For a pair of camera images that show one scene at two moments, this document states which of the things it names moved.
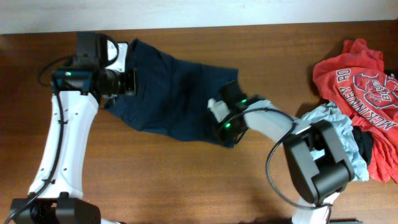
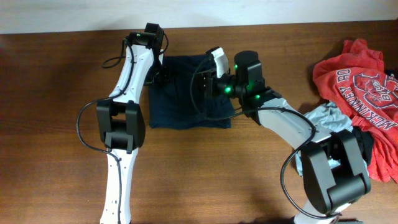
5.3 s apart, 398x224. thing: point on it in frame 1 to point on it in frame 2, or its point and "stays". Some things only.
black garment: (365, 141) stays
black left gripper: (131, 73) to (160, 81)
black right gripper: (221, 134) to (209, 85)
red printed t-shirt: (358, 81) stays
